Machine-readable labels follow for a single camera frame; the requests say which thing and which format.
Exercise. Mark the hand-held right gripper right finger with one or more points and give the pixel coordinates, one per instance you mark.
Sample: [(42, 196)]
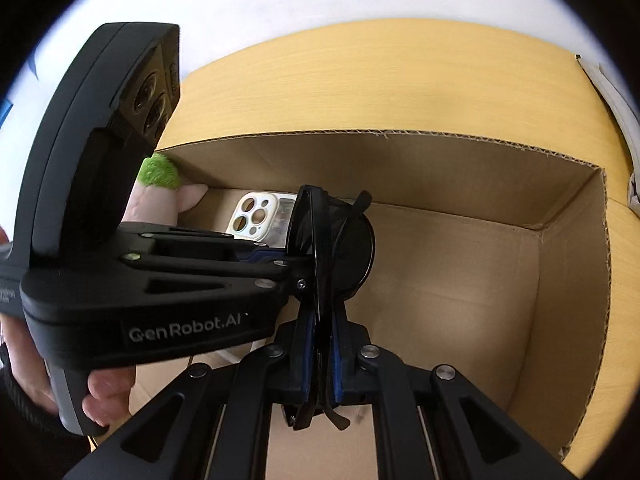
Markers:
[(345, 360)]

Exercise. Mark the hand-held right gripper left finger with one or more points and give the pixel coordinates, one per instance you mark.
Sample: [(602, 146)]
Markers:
[(300, 360)]

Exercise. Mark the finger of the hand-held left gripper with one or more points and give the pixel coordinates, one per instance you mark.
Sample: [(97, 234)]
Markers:
[(200, 240), (240, 280)]

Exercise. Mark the black sunglasses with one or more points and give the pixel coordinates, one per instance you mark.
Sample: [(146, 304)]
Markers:
[(357, 245)]

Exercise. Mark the brown cardboard box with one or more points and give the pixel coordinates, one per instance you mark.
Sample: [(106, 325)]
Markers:
[(450, 285)]

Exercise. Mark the person's left hand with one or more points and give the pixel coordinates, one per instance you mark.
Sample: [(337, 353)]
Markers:
[(112, 395)]

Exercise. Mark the teal pink green plush toy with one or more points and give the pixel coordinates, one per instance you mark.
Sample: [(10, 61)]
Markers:
[(160, 205)]

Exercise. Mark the white phone case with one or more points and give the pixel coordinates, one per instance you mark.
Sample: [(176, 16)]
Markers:
[(250, 215)]

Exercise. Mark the grey cloth bag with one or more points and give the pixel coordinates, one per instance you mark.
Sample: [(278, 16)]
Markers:
[(612, 92)]

